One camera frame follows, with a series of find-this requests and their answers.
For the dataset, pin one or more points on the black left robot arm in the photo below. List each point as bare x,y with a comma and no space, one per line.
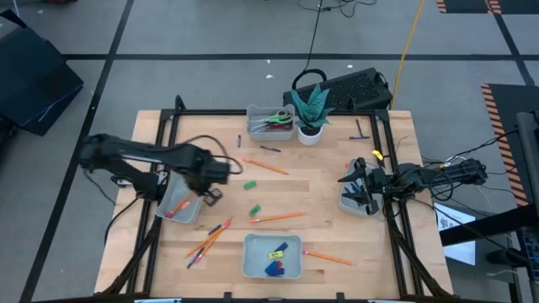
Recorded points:
139,151

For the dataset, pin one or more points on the black hazard-striped floor mat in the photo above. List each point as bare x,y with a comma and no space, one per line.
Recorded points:
505,109
463,6

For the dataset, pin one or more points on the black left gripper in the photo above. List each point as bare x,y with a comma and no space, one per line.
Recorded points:
208,174

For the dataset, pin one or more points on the green plant in white pot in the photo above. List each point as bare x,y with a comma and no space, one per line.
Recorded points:
310,136

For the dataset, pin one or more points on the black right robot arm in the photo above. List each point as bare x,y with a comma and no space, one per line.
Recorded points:
463,172

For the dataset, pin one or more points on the black perforated computer case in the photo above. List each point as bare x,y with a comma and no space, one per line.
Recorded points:
358,90

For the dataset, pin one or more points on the white printed paper sheet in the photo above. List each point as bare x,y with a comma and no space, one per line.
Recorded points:
463,252

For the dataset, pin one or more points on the dark blue folded mat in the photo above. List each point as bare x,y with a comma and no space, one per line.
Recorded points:
33,76

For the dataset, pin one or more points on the black stand foot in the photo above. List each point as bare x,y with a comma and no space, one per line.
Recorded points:
505,257

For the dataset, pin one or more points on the black stand bar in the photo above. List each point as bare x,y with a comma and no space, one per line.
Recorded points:
484,227

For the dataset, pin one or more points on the red eraser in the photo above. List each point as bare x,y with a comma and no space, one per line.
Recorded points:
279,265

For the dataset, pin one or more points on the dark blue eraser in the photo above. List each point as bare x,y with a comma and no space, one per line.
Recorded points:
278,272
281,247

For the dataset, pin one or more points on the black aluminium frame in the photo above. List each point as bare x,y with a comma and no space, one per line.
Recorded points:
210,112

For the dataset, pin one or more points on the yellow eraser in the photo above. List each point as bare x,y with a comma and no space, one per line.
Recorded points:
275,254

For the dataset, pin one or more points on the orange pencil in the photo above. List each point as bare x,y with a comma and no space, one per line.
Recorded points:
328,257
265,166
278,217
215,237
181,204
184,205
202,246

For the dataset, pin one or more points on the green scissors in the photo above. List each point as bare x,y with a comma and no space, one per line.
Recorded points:
275,119

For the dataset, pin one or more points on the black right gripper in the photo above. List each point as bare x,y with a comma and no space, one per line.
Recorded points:
381,183

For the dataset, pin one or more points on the dark T-shaped hex key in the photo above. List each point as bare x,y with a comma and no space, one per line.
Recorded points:
359,128

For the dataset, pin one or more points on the dark blue pen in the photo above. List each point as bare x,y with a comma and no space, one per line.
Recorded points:
191,264

